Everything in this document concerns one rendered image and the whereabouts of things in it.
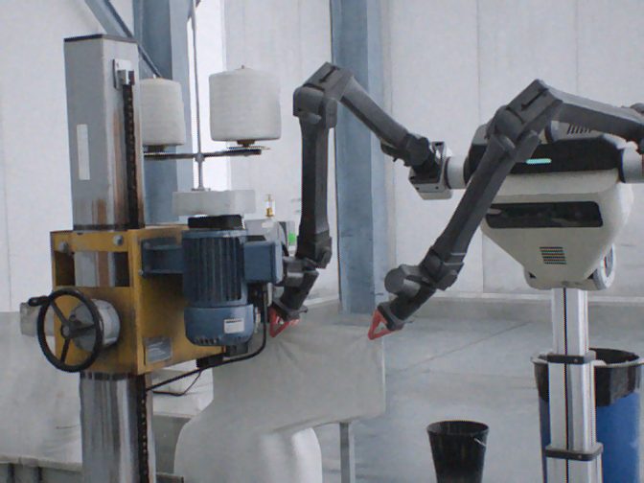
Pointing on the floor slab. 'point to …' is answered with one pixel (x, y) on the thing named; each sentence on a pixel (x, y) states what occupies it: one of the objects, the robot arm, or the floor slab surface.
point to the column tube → (103, 48)
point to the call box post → (347, 452)
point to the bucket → (458, 449)
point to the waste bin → (604, 411)
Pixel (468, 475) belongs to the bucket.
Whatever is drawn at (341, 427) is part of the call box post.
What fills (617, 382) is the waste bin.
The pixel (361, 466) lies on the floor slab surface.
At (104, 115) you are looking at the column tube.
